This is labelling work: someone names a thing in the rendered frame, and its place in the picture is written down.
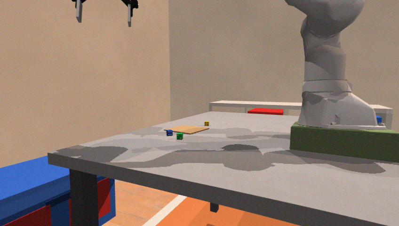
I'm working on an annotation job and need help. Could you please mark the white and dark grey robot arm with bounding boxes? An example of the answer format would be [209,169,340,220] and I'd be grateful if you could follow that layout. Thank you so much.
[285,0,387,130]

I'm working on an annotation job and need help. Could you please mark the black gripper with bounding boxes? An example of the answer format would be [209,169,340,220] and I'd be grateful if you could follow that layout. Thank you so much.
[72,0,138,27]

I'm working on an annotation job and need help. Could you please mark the tan square mat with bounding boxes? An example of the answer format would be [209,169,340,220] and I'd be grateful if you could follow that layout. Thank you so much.
[168,125,209,134]

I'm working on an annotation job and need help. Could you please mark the blue die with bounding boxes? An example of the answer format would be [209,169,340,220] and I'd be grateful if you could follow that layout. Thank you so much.
[166,129,173,136]

